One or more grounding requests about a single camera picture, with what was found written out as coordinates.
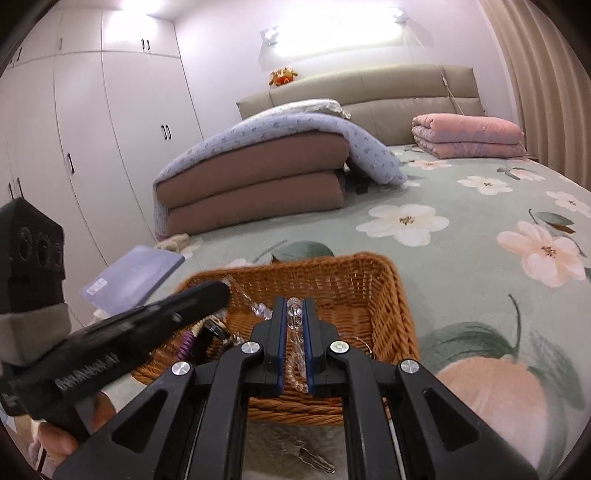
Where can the black wrist watch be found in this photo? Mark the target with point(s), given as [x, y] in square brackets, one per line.
[211, 337]

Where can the pink folded blanket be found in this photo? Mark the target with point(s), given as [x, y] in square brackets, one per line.
[450, 136]

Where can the beige bed headboard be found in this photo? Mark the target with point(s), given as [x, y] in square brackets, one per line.
[382, 100]

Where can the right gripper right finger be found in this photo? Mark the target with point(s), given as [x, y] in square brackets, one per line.
[400, 420]

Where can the silver hair clip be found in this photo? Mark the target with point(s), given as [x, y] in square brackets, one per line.
[299, 449]

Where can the beige curtain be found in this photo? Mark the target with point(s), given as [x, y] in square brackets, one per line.
[551, 87]

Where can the brown wicker basket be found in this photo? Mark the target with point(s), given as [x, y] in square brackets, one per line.
[363, 295]

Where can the white wardrobe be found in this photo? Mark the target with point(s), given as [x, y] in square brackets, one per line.
[94, 104]

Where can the blue book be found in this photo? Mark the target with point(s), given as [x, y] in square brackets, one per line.
[131, 280]

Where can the brown folded quilt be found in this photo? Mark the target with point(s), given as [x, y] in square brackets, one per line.
[284, 176]

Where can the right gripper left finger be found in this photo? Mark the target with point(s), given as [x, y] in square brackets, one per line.
[189, 425]

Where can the orange plush toy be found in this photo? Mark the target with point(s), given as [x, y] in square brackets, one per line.
[282, 76]

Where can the floral green bedspread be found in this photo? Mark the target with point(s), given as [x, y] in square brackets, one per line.
[495, 261]

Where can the person left hand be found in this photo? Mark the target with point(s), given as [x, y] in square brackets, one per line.
[58, 444]

